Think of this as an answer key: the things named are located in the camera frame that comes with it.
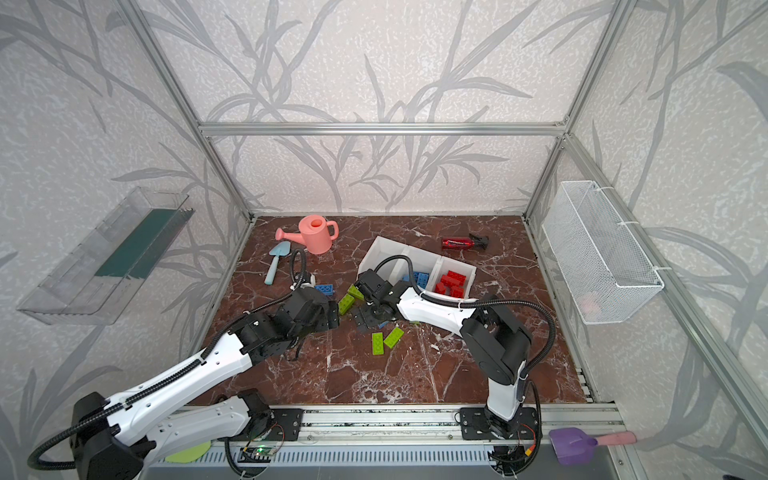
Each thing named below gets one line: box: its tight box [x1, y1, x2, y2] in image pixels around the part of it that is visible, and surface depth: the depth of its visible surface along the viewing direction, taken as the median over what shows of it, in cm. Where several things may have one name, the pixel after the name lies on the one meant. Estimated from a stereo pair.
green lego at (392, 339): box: [384, 327, 405, 349], surface depth 90 cm
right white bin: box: [426, 256, 476, 299], surface depth 99 cm
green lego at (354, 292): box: [347, 284, 365, 301], surface depth 98 cm
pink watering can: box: [275, 215, 338, 255], surface depth 106 cm
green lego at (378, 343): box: [371, 332, 385, 356], surface depth 89 cm
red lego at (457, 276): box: [447, 270, 467, 287], surface depth 100 cm
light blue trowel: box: [264, 240, 291, 285], surface depth 110 cm
